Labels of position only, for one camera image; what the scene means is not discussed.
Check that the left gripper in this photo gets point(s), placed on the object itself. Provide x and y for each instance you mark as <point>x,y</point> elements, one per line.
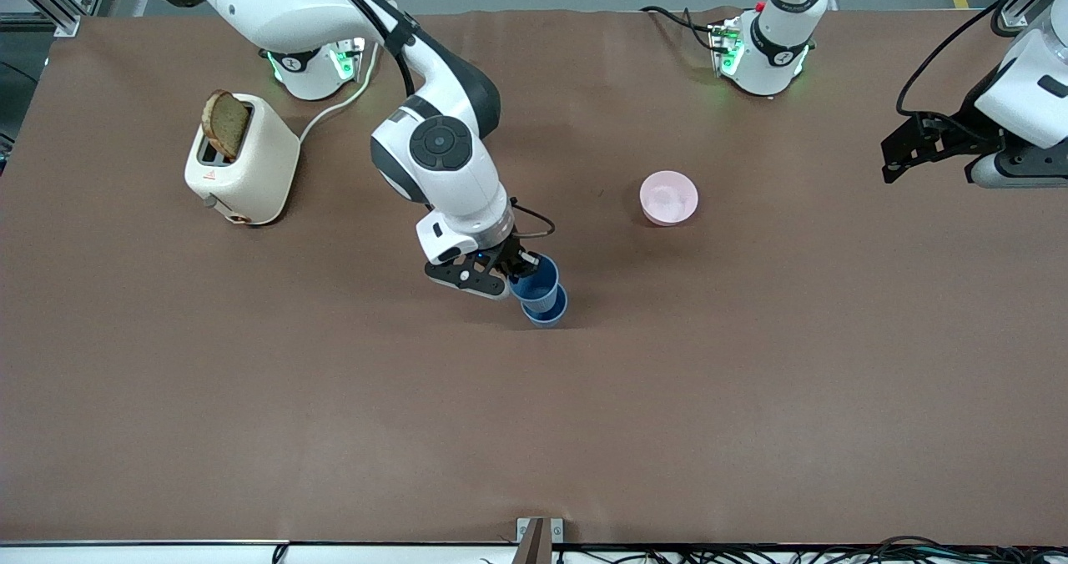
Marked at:
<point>959,134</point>

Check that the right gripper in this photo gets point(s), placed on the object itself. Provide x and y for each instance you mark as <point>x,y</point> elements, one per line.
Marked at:
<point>504,255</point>

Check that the blue plastic cup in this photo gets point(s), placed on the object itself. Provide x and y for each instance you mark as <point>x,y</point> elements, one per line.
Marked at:
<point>551,314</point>
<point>536,285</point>

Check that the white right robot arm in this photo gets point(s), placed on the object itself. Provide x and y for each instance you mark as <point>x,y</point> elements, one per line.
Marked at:
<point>434,143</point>

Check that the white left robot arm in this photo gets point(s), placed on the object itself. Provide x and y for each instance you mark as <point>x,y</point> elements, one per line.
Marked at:
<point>776,38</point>

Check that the pink bowl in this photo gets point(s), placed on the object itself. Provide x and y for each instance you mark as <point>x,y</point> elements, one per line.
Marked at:
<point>668,198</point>

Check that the white toaster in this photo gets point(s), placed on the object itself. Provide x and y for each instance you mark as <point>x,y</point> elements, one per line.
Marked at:
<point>250,172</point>

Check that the brown bread slice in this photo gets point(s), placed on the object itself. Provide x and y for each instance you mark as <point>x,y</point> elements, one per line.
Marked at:
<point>225,123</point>

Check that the metal table edge bracket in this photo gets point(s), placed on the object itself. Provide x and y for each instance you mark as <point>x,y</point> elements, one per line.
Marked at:
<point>539,539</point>

